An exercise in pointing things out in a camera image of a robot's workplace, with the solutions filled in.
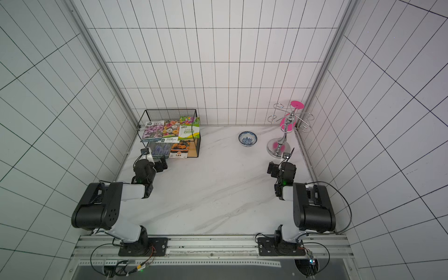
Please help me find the black wire mesh shelf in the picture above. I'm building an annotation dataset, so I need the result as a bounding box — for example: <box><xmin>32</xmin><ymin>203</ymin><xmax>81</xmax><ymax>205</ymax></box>
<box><xmin>136</xmin><ymin>108</ymin><xmax>201</xmax><ymax>158</ymax></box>

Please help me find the lavender seed bag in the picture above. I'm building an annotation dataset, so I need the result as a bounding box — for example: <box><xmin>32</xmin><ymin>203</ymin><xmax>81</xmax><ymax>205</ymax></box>
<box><xmin>148</xmin><ymin>141</ymin><xmax>173</xmax><ymax>158</ymax></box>

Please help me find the purple flower seed bag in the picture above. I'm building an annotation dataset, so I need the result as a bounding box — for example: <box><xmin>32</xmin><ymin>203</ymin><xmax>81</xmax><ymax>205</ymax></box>
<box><xmin>141</xmin><ymin>120</ymin><xmax>165</xmax><ymax>142</ymax></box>

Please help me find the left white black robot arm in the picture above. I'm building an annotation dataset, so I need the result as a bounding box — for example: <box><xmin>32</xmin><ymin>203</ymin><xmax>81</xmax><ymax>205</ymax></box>
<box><xmin>71</xmin><ymin>156</ymin><xmax>168</xmax><ymax>257</ymax></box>

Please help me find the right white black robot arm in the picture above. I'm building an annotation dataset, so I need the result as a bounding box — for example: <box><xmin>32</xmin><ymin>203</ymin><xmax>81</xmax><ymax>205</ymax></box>
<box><xmin>254</xmin><ymin>161</ymin><xmax>336</xmax><ymax>257</ymax></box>

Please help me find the green zinnias seed bag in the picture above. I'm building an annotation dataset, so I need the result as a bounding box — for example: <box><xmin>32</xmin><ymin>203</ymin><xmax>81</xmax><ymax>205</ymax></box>
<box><xmin>178</xmin><ymin>116</ymin><xmax>200</xmax><ymax>141</ymax></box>

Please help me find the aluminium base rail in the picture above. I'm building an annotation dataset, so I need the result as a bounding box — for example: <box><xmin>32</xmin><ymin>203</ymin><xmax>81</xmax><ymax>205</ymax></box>
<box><xmin>70</xmin><ymin>234</ymin><xmax>354</xmax><ymax>269</ymax></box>

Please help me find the colourful ranunculus seed bag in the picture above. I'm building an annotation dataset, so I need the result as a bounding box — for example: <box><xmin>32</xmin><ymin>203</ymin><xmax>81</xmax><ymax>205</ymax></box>
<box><xmin>162</xmin><ymin>120</ymin><xmax>180</xmax><ymax>138</ymax></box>

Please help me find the chrome pink cup rack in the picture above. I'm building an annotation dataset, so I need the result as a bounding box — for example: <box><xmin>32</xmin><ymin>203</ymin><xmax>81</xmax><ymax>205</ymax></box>
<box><xmin>267</xmin><ymin>100</ymin><xmax>315</xmax><ymax>158</ymax></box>

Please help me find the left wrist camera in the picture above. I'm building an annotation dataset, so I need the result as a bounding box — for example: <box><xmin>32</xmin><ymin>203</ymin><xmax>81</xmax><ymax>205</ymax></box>
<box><xmin>141</xmin><ymin>148</ymin><xmax>151</xmax><ymax>156</ymax></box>

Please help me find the orange marigold seed bag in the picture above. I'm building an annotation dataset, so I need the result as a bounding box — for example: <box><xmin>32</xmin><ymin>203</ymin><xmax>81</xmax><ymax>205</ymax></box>
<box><xmin>169</xmin><ymin>141</ymin><xmax>190</xmax><ymax>159</ymax></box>

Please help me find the blue white floral bowl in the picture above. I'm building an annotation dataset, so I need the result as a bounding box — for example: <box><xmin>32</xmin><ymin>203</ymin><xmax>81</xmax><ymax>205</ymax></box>
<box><xmin>238</xmin><ymin>131</ymin><xmax>258</xmax><ymax>147</ymax></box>

